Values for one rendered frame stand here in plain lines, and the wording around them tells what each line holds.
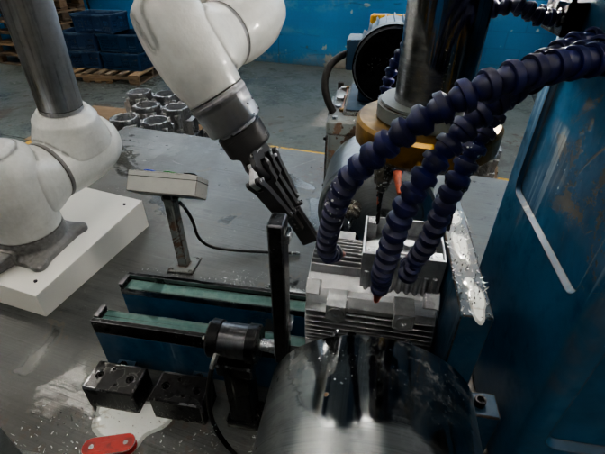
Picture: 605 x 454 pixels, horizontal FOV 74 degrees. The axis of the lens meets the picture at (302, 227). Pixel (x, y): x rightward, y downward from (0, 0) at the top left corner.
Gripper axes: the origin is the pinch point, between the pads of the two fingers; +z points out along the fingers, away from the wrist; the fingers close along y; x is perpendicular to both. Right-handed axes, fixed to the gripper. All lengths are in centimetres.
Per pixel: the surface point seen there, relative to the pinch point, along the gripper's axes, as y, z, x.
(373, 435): -38.6, 1.2, -14.4
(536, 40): 526, 152, -149
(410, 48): -8.7, -20.6, -27.7
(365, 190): 14.7, 5.4, -9.3
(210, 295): -2.0, 6.7, 25.6
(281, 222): -20.2, -12.1, -8.3
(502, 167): 264, 157, -51
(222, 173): 72, 5, 52
